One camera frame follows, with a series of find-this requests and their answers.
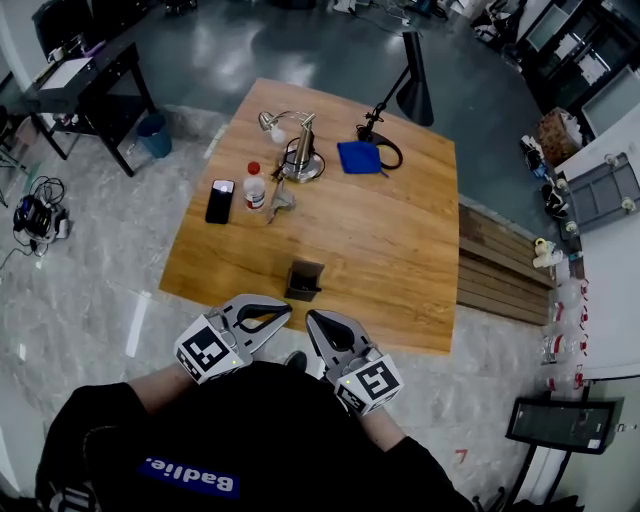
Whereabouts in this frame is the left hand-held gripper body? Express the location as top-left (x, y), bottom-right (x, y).
top-left (173, 299), bottom-right (257, 386)

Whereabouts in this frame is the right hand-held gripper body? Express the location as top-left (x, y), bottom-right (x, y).
top-left (326, 344), bottom-right (404, 418)

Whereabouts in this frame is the brown cardboard box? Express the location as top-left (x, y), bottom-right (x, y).
top-left (284, 259), bottom-right (326, 303)

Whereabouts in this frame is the person's left forearm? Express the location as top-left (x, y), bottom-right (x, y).
top-left (126, 363), bottom-right (195, 417)

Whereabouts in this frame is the person's right forearm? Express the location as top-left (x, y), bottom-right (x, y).
top-left (356, 410), bottom-right (408, 455)

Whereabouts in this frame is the person's black shirt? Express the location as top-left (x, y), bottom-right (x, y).
top-left (34, 360), bottom-right (477, 512)

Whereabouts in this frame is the grey metal hand tool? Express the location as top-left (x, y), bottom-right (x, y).
top-left (265, 179), bottom-right (298, 225)

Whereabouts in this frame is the black smartphone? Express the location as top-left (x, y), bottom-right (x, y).
top-left (204, 178), bottom-right (237, 226)

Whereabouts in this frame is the clear bottle with red cap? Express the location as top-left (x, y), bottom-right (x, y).
top-left (242, 161), bottom-right (268, 213)

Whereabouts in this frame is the silver desk lamp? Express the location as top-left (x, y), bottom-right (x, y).
top-left (257, 110), bottom-right (327, 185)

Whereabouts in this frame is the wooden slatted bench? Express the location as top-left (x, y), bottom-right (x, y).
top-left (456, 201), bottom-right (558, 328)

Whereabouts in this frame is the blue cloth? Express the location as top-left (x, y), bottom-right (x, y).
top-left (336, 140), bottom-right (384, 176)

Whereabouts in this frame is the row of clear plastic bottles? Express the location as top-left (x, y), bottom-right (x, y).
top-left (538, 278), bottom-right (592, 395)

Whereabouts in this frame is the black monitor on stand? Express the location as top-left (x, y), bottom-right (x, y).
top-left (505, 396), bottom-right (626, 512)

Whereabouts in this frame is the blue trash bin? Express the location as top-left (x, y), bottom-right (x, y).
top-left (135, 113), bottom-right (174, 160)

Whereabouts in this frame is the black desk lamp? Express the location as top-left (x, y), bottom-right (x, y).
top-left (355, 30), bottom-right (436, 172)

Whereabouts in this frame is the black side table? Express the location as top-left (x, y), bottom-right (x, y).
top-left (18, 41), bottom-right (158, 179)

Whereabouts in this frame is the brown woven basket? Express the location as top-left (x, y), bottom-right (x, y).
top-left (536, 106), bottom-right (584, 167)

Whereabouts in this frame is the white paper sheet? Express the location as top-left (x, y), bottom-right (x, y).
top-left (38, 56), bottom-right (96, 93)

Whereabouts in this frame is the black storage shelf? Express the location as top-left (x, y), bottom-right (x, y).
top-left (516, 0), bottom-right (640, 137)

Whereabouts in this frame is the power strip with cables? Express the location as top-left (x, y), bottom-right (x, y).
top-left (11, 175), bottom-right (72, 247)

